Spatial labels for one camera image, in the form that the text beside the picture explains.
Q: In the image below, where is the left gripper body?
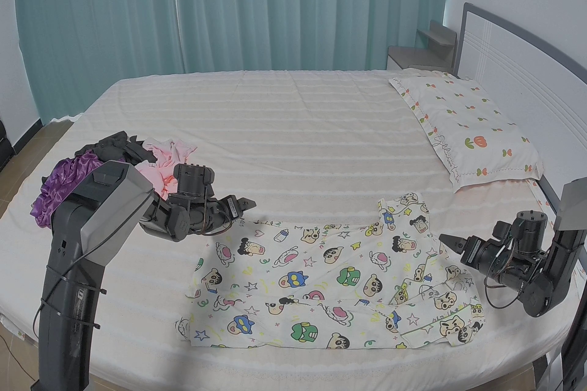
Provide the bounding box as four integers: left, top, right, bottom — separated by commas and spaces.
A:
203, 195, 245, 229

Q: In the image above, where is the black chest of drawers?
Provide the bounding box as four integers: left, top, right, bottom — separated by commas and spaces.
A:
0, 119, 12, 172

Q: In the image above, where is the purple satin garment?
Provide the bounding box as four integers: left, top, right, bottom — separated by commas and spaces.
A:
30, 152, 104, 228

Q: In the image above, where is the white printed pyjama top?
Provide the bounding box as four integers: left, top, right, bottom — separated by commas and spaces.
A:
174, 192, 486, 351

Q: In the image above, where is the black garment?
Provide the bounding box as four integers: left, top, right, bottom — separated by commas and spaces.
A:
76, 130, 157, 165

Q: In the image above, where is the black cable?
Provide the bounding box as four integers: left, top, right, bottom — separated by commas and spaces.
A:
0, 334, 38, 382
484, 277, 523, 310
181, 215, 232, 239

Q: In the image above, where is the grey bedside table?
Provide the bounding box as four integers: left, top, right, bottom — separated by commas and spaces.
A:
387, 19, 459, 71

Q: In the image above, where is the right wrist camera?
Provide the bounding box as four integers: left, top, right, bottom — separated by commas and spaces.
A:
491, 221, 514, 244

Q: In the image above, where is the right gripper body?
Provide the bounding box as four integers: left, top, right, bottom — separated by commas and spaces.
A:
460, 235, 506, 277

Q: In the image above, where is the bed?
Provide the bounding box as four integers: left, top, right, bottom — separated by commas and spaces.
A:
0, 2, 587, 385

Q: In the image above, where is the white printed pillow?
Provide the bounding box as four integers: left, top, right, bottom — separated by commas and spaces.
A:
388, 75, 544, 194

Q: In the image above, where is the pink garment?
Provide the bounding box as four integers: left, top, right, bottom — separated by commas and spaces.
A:
138, 139, 199, 197

